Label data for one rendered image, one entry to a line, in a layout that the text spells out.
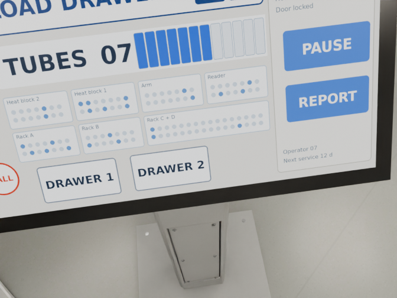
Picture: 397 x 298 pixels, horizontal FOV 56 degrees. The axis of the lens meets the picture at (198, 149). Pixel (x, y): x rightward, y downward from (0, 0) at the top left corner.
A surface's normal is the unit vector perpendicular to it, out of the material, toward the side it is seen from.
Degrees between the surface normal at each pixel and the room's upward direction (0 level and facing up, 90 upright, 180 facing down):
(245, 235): 5
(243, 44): 50
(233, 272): 5
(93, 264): 0
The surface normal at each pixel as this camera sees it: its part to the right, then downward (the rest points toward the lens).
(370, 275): -0.04, -0.54
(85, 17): 0.07, 0.29
